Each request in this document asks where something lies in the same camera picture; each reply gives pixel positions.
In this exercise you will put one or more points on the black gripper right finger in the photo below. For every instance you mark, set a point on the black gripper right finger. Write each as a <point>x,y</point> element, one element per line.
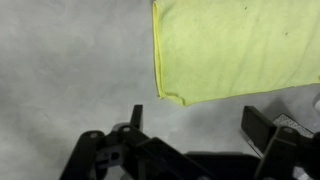
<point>283,148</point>

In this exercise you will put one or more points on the yellow microfiber cloth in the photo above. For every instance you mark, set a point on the yellow microfiber cloth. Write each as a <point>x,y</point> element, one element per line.
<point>214,49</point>

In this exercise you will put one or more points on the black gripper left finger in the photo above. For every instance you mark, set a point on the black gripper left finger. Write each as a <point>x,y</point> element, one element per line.
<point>126,146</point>

